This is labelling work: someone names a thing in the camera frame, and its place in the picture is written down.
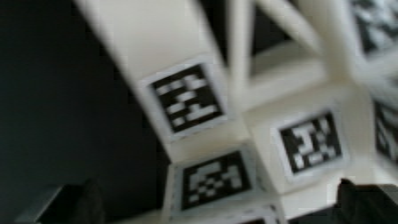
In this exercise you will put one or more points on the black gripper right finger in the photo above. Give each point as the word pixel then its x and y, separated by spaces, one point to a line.
pixel 367 203

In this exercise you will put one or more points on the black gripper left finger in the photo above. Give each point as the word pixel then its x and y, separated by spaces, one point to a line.
pixel 77 207

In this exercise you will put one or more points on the white marker cube front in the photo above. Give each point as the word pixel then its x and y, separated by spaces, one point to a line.
pixel 220 191

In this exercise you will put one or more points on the white marker cube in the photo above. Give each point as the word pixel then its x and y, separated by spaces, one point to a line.
pixel 220 191
pixel 387 125

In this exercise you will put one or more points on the white chair seat part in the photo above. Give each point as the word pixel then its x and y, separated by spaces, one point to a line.
pixel 310 132

